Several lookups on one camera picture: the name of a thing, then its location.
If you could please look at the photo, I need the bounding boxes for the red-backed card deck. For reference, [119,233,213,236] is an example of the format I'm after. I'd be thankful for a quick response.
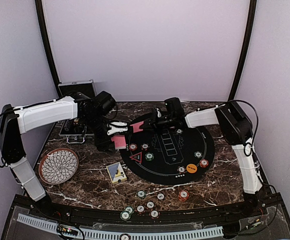
[111,135,127,150]

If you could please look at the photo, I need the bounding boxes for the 100 chips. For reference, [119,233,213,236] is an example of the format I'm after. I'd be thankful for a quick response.
[141,143,149,151]
[177,166,186,174]

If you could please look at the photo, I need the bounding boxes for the fallen 100 chip on duct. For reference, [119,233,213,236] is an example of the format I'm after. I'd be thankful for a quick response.
[119,233,131,240]

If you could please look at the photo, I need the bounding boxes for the green 20 chip stack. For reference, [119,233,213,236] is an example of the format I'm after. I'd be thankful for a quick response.
[136,190,146,199]

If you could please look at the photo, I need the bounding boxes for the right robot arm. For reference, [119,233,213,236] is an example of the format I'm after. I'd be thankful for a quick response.
[139,97,263,194]

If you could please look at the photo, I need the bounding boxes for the red 5 chip stack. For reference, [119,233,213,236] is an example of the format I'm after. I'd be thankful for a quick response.
[178,190,190,202]

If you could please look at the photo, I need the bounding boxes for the aluminium poker chip case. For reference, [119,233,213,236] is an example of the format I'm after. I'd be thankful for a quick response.
[58,79,96,144]

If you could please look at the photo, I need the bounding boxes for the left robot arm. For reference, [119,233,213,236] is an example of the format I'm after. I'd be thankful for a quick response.
[0,91,117,218]

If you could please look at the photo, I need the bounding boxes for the black orange 100 chip stack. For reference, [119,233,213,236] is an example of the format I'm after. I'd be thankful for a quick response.
[156,193,165,201]

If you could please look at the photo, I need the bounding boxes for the red triangle all-in marker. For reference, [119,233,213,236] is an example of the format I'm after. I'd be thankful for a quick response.
[129,152,142,164]

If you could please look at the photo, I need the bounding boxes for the orange big blind button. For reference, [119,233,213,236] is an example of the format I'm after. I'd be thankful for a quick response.
[186,163,198,174]

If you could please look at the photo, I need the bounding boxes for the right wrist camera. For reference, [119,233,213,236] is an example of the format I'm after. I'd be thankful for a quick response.
[155,107,162,119]

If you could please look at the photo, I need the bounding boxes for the white slotted cable duct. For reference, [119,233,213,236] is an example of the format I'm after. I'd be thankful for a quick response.
[16,213,224,240]

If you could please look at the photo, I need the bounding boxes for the fallen green 20 chip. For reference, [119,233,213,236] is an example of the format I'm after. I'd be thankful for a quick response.
[120,211,131,221]
[124,206,135,215]

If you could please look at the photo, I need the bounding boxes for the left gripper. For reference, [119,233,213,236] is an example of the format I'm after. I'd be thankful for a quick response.
[82,113,116,154]

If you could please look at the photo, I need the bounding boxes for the gold blue card box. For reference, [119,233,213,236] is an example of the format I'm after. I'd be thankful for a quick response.
[106,162,127,185]

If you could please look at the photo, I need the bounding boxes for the black round poker mat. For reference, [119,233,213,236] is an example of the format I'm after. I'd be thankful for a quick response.
[120,126,215,185]

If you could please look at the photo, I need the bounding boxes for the red 5 chips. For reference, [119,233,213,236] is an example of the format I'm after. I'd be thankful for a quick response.
[128,143,138,152]
[199,159,209,168]

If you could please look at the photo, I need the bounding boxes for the dealt card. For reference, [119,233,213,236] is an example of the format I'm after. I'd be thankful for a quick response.
[130,121,144,133]

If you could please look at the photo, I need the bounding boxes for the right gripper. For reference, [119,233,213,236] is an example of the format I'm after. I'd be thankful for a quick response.
[140,112,175,136]

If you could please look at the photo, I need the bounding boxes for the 100 chip on rail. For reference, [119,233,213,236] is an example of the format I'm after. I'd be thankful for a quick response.
[136,205,145,214]

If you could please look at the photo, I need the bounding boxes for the floral ceramic plate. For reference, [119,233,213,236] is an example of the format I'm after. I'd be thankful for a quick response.
[38,148,79,185]

